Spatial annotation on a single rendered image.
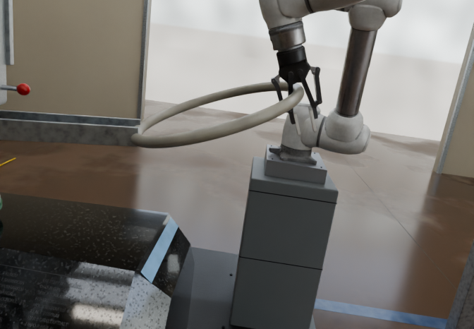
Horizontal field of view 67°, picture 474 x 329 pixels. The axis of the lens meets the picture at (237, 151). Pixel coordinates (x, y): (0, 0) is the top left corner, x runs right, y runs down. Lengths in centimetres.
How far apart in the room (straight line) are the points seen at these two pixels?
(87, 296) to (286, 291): 115
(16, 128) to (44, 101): 571
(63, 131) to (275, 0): 60
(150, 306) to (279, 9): 76
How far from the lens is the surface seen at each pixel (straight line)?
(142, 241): 101
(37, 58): 668
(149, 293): 92
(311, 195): 165
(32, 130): 98
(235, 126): 76
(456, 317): 223
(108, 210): 118
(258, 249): 175
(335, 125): 162
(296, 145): 170
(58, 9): 651
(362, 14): 143
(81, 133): 96
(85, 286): 92
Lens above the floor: 130
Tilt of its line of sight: 14 degrees down
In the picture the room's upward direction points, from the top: 8 degrees clockwise
